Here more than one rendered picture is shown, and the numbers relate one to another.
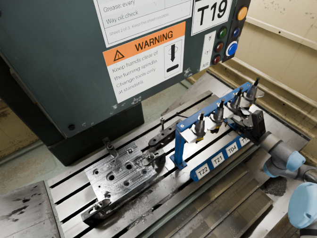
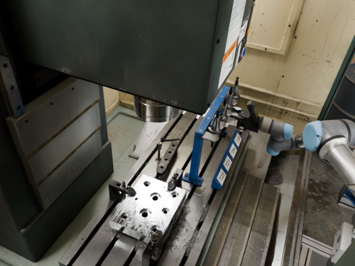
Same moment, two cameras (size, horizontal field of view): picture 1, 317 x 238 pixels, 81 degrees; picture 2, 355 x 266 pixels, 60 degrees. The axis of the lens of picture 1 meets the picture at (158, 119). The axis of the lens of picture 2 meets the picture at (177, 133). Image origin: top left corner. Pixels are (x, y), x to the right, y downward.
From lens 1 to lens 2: 0.76 m
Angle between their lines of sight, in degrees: 29
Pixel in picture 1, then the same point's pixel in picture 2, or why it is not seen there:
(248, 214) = (269, 205)
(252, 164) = (248, 165)
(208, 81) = not seen: hidden behind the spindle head
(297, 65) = (251, 65)
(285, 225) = (298, 195)
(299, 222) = (315, 143)
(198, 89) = not seen: hidden behind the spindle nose
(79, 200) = (117, 258)
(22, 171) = not seen: outside the picture
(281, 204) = (286, 189)
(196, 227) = (237, 234)
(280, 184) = (276, 174)
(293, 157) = (286, 127)
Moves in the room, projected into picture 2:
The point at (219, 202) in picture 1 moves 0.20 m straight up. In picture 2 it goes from (242, 206) to (250, 181)
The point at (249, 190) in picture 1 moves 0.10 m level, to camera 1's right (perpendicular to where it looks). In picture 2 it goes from (258, 186) to (270, 180)
